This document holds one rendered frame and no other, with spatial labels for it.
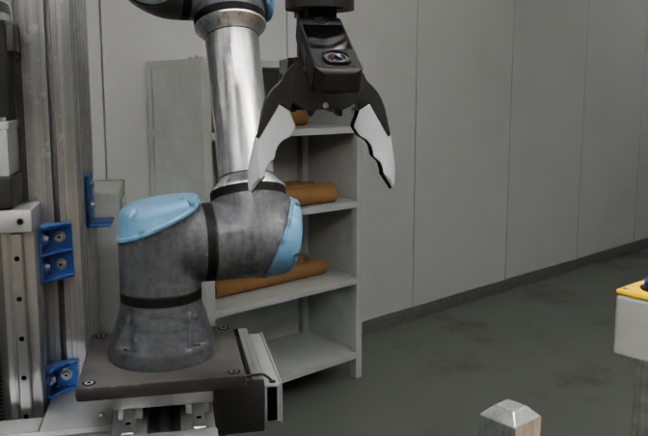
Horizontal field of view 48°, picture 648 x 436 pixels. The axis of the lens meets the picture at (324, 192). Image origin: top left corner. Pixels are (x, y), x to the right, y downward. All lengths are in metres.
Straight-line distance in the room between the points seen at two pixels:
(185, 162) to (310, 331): 1.35
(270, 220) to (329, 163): 2.66
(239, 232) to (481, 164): 4.08
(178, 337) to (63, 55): 0.47
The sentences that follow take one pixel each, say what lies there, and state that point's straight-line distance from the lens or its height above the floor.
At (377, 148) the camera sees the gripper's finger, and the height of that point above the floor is 1.36.
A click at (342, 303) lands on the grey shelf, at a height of 0.35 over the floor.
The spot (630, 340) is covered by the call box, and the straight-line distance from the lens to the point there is 0.82.
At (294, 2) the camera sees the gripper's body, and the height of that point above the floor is 1.51.
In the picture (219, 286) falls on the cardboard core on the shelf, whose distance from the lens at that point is 3.27.
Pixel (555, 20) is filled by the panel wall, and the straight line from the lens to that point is 5.77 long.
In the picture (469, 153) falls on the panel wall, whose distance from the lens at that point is 4.93.
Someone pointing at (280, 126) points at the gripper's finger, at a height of 1.39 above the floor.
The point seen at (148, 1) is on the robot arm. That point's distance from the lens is 1.15.
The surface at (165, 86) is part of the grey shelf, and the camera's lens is 3.21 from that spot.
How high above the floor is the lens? 1.42
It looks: 8 degrees down
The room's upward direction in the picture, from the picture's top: straight up
